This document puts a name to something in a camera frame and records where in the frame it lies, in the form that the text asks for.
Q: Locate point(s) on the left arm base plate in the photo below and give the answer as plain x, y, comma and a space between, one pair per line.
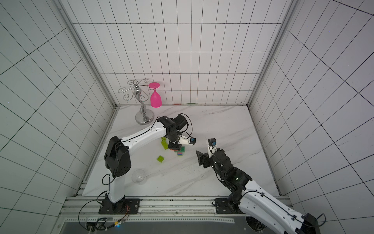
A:
122, 207

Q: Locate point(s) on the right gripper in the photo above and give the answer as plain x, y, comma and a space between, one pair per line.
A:
207, 160

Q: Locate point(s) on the long lime lego brick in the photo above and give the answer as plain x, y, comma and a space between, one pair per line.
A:
165, 145

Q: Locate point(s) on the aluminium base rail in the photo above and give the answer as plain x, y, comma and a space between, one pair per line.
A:
85, 209

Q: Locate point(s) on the pink plastic wine glass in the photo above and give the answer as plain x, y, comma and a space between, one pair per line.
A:
156, 100

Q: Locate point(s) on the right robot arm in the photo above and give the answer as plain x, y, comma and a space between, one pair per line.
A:
248, 197

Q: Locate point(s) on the dark green lego brick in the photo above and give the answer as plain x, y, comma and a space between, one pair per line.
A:
182, 149

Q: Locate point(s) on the silver glass holder stand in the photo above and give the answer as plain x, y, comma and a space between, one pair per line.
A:
144, 115

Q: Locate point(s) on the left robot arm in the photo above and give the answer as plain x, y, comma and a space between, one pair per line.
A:
119, 150

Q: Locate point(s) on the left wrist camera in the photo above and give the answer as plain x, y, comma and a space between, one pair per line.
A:
187, 140

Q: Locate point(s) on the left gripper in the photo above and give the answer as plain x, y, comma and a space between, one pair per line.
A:
175, 146

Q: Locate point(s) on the clear glass cup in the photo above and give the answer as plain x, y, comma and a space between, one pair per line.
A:
139, 177

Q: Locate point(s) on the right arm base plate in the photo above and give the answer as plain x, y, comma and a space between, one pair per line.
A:
225, 207

